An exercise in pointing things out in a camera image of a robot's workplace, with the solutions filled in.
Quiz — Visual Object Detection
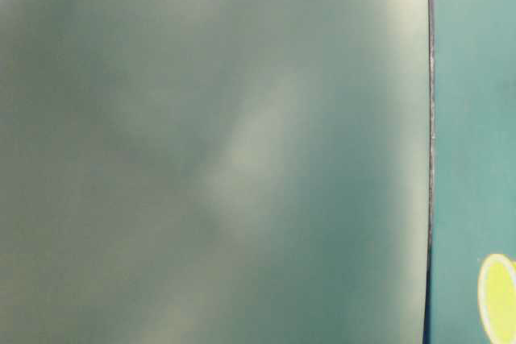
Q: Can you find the yellow disc with white rim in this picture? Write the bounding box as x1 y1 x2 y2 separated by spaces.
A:
477 254 515 344

